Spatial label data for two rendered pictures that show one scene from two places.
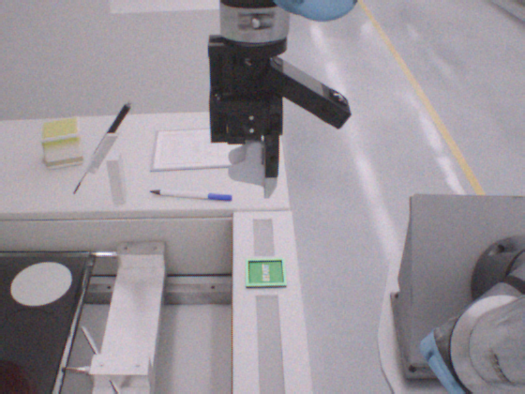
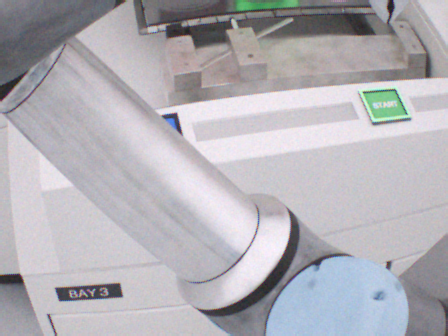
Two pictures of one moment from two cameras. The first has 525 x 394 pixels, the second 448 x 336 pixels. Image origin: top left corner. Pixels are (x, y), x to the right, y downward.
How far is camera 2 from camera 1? 0.89 m
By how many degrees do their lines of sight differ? 60
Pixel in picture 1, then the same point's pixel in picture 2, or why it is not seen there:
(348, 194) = not seen: outside the picture
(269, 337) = (295, 120)
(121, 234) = (413, 18)
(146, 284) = (378, 57)
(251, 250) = (416, 93)
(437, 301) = not seen: hidden behind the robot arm
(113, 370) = (237, 43)
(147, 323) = (327, 65)
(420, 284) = (427, 262)
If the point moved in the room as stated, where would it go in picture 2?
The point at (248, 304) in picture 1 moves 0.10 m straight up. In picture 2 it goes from (335, 97) to (335, 31)
